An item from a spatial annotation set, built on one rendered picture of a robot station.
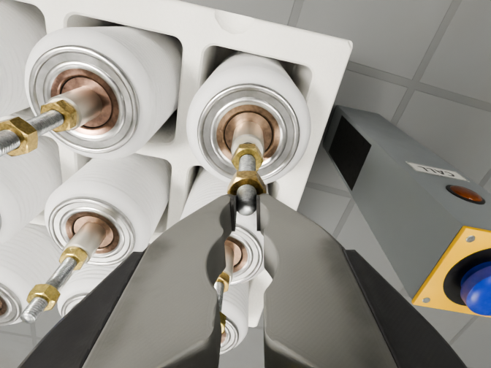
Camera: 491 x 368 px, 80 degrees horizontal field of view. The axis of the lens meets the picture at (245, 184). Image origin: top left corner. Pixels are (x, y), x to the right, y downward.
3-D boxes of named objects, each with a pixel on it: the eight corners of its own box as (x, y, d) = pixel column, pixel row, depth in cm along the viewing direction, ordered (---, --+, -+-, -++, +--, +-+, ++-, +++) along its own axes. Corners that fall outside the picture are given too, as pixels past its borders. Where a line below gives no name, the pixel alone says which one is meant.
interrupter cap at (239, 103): (254, 195, 25) (254, 199, 24) (178, 140, 23) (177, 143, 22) (320, 128, 22) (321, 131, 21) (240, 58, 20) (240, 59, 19)
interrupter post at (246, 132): (250, 155, 23) (250, 174, 20) (226, 136, 22) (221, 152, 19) (270, 132, 22) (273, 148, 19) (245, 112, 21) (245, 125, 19)
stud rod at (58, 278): (81, 246, 26) (21, 323, 19) (78, 237, 25) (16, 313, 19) (93, 247, 26) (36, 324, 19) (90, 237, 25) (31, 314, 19)
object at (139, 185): (126, 182, 45) (55, 269, 29) (113, 121, 40) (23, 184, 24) (188, 185, 45) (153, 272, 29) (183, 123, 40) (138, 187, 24)
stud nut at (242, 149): (267, 162, 19) (267, 168, 18) (244, 174, 19) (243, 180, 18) (250, 136, 18) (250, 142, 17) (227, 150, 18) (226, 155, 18)
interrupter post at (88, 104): (112, 103, 21) (90, 115, 18) (93, 125, 22) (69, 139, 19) (83, 77, 21) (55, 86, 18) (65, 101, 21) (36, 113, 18)
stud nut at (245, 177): (270, 192, 15) (271, 200, 15) (242, 206, 16) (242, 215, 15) (250, 162, 15) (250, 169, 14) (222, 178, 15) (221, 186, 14)
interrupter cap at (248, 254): (279, 247, 27) (280, 253, 27) (230, 291, 30) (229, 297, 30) (213, 204, 25) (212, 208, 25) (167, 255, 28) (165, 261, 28)
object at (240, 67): (254, 139, 41) (256, 211, 25) (198, 94, 38) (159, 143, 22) (303, 83, 37) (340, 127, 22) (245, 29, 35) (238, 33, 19)
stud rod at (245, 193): (257, 149, 20) (261, 211, 13) (245, 156, 20) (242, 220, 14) (250, 137, 20) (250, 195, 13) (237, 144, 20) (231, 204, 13)
